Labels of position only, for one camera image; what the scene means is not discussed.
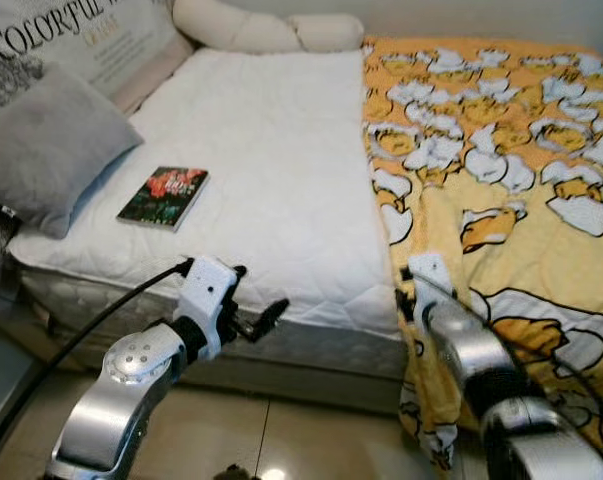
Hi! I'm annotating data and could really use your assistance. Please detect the yellow cartoon print blanket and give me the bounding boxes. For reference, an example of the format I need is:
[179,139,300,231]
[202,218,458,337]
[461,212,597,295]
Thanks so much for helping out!
[360,37,603,473]

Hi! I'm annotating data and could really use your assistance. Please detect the grey rectangular pillow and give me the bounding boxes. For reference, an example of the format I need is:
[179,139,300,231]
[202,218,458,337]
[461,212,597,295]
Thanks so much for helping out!
[0,64,145,240]

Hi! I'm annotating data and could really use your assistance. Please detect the grey bed base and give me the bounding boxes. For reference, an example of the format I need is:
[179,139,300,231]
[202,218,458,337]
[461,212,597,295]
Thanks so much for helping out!
[14,268,410,413]

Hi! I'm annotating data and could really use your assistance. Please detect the dark red-green cover book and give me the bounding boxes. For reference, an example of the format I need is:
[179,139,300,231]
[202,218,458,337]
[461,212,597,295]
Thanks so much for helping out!
[116,165,211,234]

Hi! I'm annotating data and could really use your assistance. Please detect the white quilted mattress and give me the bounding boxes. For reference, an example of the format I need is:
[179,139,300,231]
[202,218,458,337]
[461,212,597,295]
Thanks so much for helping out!
[7,47,404,338]

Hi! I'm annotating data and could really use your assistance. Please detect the cream knotted bolster pillow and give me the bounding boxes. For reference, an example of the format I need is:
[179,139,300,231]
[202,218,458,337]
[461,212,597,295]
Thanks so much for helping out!
[172,0,366,55]

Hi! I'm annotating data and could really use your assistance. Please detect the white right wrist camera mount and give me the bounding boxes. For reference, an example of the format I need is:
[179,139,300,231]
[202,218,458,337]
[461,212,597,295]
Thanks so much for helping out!
[408,251,454,303]

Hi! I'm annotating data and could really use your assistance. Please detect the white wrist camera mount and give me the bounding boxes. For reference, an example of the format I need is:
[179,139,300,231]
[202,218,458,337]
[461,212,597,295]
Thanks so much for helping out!
[175,256,239,363]
[408,251,454,303]

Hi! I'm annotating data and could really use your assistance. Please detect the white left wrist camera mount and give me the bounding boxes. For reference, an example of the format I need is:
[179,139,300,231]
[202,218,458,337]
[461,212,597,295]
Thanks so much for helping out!
[175,256,239,363]

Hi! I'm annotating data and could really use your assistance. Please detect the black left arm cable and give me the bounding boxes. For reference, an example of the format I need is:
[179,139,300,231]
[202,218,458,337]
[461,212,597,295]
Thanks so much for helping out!
[0,258,194,471]

